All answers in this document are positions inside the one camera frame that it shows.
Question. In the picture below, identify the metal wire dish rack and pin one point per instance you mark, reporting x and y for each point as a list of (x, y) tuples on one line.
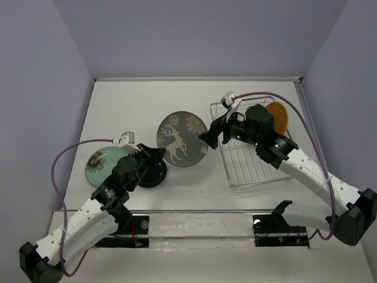
[(239, 158)]

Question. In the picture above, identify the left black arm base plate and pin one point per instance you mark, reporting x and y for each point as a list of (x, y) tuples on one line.
[(135, 235)]

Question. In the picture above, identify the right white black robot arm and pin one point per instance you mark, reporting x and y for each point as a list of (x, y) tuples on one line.
[(350, 212)]

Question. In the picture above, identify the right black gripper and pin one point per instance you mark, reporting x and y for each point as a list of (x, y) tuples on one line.
[(210, 137)]

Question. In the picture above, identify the round woven wicker plate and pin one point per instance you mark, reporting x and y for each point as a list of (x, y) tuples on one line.
[(280, 115)]

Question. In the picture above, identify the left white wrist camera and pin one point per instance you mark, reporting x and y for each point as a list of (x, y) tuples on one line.
[(126, 142)]

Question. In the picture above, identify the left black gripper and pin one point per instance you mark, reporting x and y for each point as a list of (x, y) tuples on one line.
[(152, 155)]

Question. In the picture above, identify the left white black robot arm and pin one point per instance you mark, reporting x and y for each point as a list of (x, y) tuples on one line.
[(103, 214)]

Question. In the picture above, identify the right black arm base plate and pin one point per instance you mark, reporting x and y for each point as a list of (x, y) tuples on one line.
[(275, 232)]

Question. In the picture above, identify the grey reindeer snowflake plate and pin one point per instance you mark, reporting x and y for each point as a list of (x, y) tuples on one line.
[(179, 133)]

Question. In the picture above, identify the light green floral plate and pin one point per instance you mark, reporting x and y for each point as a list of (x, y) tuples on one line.
[(100, 164)]

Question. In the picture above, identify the black round plate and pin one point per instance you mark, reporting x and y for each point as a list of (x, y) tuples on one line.
[(154, 176)]

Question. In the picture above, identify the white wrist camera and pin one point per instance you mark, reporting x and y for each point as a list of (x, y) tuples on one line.
[(126, 142), (231, 102)]

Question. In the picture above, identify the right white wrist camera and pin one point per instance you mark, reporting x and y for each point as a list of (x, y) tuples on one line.
[(231, 102)]

